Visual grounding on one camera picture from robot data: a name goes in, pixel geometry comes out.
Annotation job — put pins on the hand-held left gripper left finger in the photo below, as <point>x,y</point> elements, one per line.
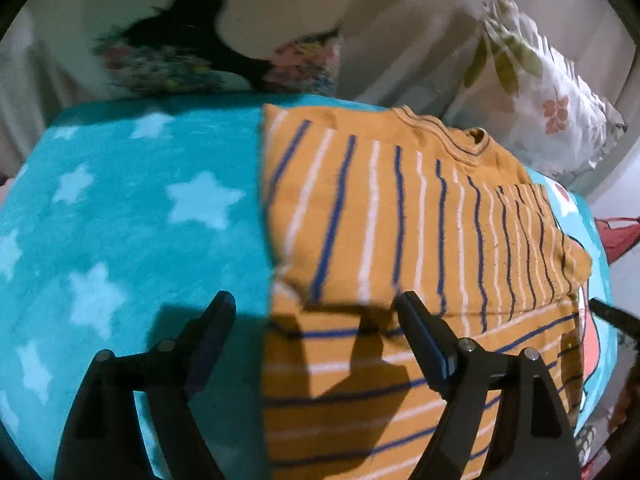
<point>207,345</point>

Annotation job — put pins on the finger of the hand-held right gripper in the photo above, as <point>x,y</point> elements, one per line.
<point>612,316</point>

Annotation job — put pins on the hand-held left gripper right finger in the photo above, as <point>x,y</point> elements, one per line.
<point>434,347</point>

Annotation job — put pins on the orange striped shirt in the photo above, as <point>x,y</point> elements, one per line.
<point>400,240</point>

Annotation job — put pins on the red printed cloth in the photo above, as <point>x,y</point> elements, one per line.
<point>619,235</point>

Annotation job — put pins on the teal star blanket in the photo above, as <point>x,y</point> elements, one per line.
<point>125,220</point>

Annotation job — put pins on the leaf print pillow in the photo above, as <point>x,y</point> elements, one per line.
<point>545,90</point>

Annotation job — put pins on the floral black cloth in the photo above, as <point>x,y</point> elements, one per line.
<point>200,60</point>

